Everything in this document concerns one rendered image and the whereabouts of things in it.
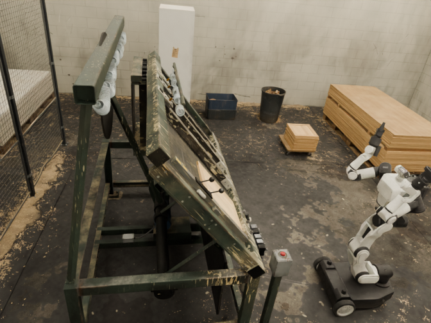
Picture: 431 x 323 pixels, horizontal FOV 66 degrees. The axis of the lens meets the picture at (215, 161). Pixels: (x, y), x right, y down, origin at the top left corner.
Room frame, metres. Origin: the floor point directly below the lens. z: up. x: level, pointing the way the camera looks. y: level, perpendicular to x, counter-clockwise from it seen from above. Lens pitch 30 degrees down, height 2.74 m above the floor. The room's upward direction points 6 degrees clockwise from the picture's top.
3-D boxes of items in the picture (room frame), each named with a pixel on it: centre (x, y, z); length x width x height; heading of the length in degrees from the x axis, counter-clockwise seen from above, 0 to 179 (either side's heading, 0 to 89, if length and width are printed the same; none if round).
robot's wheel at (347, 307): (2.07, -1.34, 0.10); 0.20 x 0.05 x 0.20; 99
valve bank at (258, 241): (2.24, -0.41, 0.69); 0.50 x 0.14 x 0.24; 13
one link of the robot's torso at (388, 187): (2.37, -1.56, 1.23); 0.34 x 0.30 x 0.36; 9
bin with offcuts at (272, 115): (6.68, -1.02, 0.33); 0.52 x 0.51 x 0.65; 9
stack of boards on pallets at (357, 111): (5.98, -2.95, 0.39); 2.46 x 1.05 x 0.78; 9
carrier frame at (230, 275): (2.66, 0.48, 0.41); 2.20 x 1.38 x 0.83; 13
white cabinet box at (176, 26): (6.18, 0.93, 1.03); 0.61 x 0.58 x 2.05; 9
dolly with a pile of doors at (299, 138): (5.43, -1.41, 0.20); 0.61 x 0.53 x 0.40; 9
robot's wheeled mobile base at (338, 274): (2.37, -1.54, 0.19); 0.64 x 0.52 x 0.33; 99
